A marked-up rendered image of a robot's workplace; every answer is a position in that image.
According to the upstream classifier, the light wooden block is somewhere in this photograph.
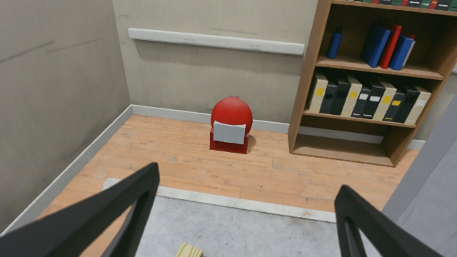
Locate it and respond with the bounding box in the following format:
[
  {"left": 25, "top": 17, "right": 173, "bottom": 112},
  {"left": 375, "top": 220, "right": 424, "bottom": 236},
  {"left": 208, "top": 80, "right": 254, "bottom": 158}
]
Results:
[{"left": 174, "top": 242, "right": 203, "bottom": 257}]

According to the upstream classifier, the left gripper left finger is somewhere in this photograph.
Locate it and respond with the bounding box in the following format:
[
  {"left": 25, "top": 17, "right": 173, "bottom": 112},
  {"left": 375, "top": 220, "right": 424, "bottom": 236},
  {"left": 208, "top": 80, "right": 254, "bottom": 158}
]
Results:
[{"left": 0, "top": 161, "right": 161, "bottom": 257}]

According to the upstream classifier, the grey panel wall with small slot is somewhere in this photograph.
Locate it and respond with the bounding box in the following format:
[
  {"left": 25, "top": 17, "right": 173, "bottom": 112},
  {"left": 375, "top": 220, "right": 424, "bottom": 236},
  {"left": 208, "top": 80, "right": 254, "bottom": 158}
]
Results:
[{"left": 381, "top": 92, "right": 457, "bottom": 257}]

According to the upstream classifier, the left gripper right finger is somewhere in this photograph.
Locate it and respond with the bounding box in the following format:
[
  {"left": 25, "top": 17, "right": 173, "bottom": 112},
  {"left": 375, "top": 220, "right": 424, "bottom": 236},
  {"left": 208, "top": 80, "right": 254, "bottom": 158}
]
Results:
[{"left": 334, "top": 184, "right": 444, "bottom": 257}]

